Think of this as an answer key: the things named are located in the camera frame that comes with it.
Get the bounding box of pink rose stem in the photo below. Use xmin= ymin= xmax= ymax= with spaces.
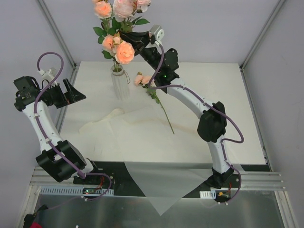
xmin=93 ymin=0 xmax=115 ymax=45
xmin=113 ymin=0 xmax=152 ymax=32
xmin=134 ymin=72 xmax=175 ymax=134
xmin=102 ymin=34 xmax=135 ymax=72

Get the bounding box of cream ribbon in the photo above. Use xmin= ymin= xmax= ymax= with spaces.
xmin=78 ymin=108 xmax=211 ymax=138

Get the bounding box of pink rose stem top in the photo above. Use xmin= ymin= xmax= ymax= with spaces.
xmin=93 ymin=0 xmax=115 ymax=45

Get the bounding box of white wrapping paper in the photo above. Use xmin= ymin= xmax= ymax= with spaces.
xmin=94 ymin=104 xmax=250 ymax=216

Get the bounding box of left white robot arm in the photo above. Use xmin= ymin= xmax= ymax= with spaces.
xmin=14 ymin=76 xmax=101 ymax=185

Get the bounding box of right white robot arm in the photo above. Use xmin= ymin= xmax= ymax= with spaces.
xmin=120 ymin=32 xmax=234 ymax=189

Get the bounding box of white ribbed ceramic vase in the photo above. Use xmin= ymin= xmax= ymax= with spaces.
xmin=111 ymin=65 xmax=130 ymax=101

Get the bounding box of red black object corner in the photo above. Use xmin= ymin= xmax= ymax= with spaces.
xmin=23 ymin=204 xmax=48 ymax=228

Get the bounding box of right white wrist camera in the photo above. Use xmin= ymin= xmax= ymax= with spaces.
xmin=149 ymin=25 xmax=164 ymax=44

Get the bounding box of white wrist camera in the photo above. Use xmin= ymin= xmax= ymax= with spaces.
xmin=149 ymin=25 xmax=164 ymax=44
xmin=38 ymin=67 xmax=57 ymax=83

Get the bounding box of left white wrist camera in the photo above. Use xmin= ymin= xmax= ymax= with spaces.
xmin=38 ymin=67 xmax=57 ymax=83

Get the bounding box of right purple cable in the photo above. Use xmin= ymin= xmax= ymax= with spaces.
xmin=147 ymin=41 xmax=245 ymax=206

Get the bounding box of purple cable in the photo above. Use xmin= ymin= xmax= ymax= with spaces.
xmin=33 ymin=51 xmax=113 ymax=202
xmin=147 ymin=41 xmax=245 ymax=206

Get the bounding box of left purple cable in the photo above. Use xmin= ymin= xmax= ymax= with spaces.
xmin=33 ymin=51 xmax=113 ymax=202

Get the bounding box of left aluminium frame post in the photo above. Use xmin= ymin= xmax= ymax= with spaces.
xmin=35 ymin=0 xmax=77 ymax=69

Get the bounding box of aluminium frame post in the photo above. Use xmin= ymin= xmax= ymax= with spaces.
xmin=239 ymin=0 xmax=287 ymax=72
xmin=35 ymin=0 xmax=77 ymax=69

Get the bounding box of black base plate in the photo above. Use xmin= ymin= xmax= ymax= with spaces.
xmin=73 ymin=161 xmax=272 ymax=202

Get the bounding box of left white cable duct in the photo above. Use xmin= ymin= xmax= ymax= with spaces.
xmin=40 ymin=186 xmax=114 ymax=197

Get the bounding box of white cable duct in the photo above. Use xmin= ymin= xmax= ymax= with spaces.
xmin=199 ymin=190 xmax=216 ymax=200
xmin=40 ymin=186 xmax=114 ymax=197

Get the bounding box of right aluminium frame post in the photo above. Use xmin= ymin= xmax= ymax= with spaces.
xmin=239 ymin=0 xmax=287 ymax=72

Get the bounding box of right white cable duct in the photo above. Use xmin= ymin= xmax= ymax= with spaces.
xmin=199 ymin=190 xmax=216 ymax=200

